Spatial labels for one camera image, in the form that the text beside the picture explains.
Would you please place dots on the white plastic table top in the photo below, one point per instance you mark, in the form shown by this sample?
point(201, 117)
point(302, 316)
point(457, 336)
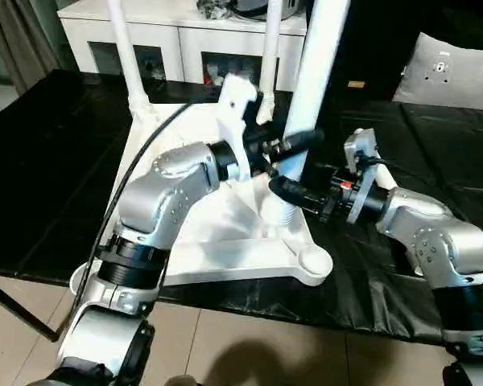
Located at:
point(225, 241)

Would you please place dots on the white plastic table leg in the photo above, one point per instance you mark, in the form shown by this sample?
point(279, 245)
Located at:
point(382, 177)
point(270, 60)
point(126, 60)
point(318, 60)

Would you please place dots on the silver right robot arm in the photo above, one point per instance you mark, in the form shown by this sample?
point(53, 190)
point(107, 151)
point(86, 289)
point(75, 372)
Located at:
point(438, 233)

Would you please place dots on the black cabinet with gold label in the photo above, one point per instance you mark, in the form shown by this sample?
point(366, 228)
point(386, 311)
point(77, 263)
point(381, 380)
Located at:
point(366, 44)

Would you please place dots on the grey round pot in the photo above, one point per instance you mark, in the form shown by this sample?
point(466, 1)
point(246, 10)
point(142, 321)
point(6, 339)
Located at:
point(257, 7)

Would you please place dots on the white sideboard cabinet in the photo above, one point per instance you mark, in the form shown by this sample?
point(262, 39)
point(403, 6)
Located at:
point(185, 32)

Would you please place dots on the black clutter on sideboard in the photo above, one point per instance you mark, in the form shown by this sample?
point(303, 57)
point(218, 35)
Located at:
point(213, 9)

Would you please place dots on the grey pillow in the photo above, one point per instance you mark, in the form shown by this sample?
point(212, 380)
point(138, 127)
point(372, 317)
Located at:
point(451, 72)

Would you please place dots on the dark round robot torso part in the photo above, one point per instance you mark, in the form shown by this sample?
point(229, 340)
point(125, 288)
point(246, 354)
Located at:
point(182, 381)

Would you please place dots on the grey curtain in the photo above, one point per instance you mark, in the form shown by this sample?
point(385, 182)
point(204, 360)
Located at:
point(16, 52)

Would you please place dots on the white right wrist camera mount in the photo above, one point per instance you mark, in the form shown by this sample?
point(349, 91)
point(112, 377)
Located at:
point(360, 169)

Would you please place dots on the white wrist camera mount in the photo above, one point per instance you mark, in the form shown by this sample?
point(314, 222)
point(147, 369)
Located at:
point(233, 120)
point(360, 169)

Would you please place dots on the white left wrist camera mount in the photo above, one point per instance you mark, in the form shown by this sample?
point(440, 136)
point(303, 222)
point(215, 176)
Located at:
point(233, 120)

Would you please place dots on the black metal frame leg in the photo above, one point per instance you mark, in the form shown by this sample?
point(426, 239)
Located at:
point(24, 309)

